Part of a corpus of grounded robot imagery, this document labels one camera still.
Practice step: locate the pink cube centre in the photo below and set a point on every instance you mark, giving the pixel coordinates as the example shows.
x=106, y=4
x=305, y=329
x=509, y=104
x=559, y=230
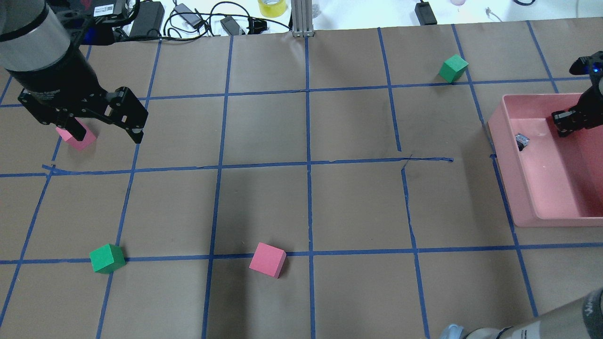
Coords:
x=268, y=260

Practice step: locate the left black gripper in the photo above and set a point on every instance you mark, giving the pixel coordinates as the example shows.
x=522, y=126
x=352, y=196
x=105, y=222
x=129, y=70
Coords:
x=52, y=84

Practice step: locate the aluminium frame post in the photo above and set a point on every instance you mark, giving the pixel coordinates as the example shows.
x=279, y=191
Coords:
x=302, y=20

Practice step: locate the yellow tape roll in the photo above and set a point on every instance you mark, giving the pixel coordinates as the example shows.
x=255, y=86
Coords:
x=272, y=8

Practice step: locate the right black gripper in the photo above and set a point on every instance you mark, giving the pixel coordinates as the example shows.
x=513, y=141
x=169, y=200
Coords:
x=591, y=100

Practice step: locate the pink plastic bin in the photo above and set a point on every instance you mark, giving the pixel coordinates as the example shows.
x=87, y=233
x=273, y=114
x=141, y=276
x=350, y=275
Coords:
x=556, y=181

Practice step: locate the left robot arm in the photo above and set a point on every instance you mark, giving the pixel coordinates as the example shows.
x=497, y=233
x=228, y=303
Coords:
x=33, y=38

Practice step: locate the green cube near base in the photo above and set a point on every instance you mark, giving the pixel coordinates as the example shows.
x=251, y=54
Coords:
x=107, y=258

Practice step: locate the black power adapter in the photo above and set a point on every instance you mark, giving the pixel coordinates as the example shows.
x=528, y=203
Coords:
x=424, y=13

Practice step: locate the yellow push button switch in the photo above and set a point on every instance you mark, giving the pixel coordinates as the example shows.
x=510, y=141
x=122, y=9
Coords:
x=522, y=141

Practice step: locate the green cube near bin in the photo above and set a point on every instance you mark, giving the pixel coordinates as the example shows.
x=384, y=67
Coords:
x=453, y=68

